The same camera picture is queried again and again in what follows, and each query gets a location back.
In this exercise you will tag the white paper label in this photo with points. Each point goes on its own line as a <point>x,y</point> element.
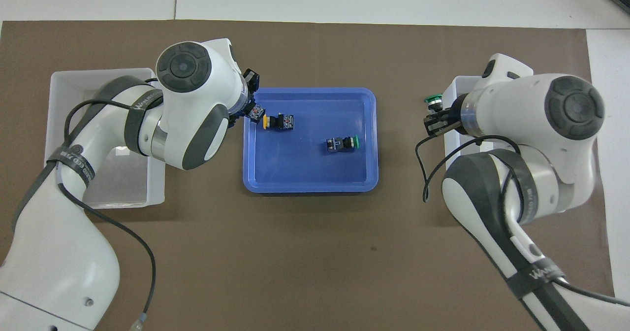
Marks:
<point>121,150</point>

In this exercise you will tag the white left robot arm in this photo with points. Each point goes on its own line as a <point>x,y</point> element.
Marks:
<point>49,247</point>

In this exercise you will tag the brown table mat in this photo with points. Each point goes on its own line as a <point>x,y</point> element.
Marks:
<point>315,272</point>

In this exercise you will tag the translucent white plastic box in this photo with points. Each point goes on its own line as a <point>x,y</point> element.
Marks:
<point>74,84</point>
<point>450,146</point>

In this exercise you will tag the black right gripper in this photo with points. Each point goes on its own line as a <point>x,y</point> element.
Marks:
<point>456,114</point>

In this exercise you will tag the blue plastic tray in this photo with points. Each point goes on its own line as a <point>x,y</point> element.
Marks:
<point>305,168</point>

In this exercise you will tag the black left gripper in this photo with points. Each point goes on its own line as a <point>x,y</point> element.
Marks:
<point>251,80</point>

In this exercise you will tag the green push button switch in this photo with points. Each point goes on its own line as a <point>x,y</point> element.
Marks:
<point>339,144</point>
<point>434,98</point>

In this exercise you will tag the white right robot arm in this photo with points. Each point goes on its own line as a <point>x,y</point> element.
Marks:
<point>541,109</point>

